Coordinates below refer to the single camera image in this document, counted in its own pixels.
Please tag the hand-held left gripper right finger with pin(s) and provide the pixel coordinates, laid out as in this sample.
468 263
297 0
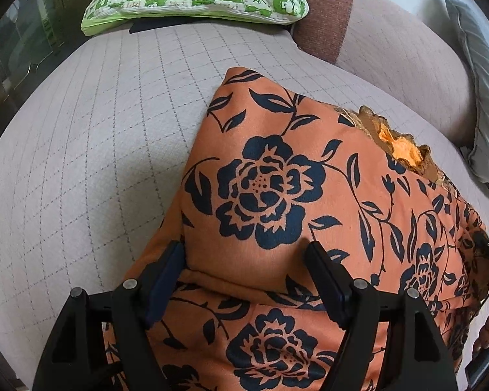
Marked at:
330 285

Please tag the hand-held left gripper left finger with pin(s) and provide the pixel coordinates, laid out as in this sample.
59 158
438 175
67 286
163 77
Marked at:
165 281

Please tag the orange floral garment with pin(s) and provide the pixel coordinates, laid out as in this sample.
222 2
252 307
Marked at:
269 179

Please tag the beige quilted sofa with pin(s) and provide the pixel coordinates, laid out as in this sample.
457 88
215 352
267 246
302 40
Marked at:
106 130

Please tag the light grey pillow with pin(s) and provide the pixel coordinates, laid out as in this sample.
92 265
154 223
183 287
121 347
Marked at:
483 89

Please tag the glass table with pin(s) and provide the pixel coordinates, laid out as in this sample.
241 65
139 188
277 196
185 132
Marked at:
20 40

